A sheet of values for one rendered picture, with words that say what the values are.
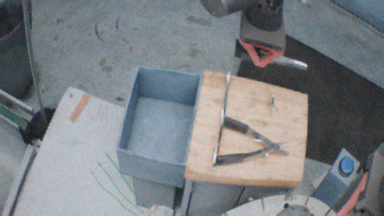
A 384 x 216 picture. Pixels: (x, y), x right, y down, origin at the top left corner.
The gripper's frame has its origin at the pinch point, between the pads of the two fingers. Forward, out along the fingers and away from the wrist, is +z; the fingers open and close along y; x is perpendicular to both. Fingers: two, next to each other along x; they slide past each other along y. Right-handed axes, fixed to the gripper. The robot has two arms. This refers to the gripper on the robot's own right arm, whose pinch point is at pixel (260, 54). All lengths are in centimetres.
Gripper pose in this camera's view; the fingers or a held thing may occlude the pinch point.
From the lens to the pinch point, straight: 70.8
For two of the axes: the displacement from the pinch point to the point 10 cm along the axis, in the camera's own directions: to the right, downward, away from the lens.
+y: -1.7, 8.3, -5.3
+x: 9.9, 1.5, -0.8
